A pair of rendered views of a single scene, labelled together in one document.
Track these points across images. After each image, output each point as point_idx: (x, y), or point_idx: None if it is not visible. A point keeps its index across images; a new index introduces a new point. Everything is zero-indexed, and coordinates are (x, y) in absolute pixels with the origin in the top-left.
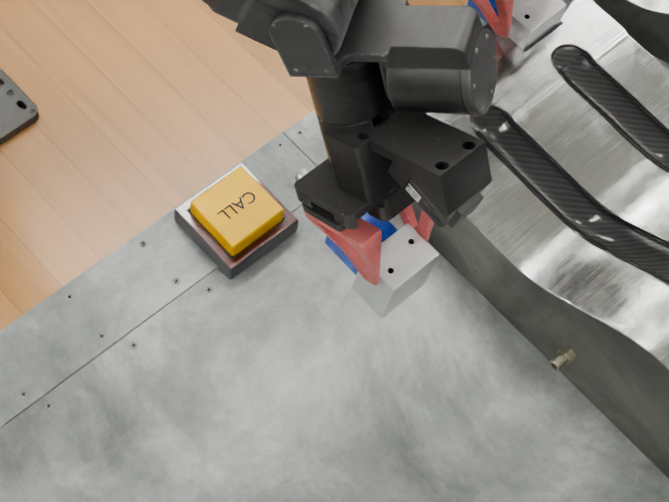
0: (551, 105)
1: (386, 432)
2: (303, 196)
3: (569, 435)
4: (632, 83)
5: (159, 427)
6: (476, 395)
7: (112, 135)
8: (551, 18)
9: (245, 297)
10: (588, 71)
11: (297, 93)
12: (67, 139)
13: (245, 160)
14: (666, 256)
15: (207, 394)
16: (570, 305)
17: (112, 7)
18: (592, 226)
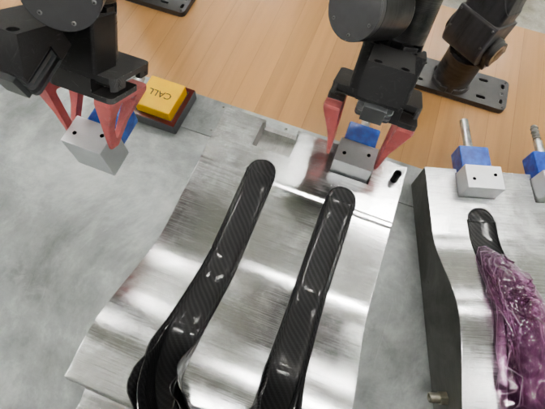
0: (298, 201)
1: (69, 224)
2: None
3: None
4: (352, 245)
5: (35, 124)
6: (111, 261)
7: (189, 45)
8: (354, 167)
9: None
10: (343, 215)
11: (261, 102)
12: (177, 30)
13: (205, 97)
14: (202, 314)
15: (61, 135)
16: (137, 265)
17: (260, 16)
18: (221, 264)
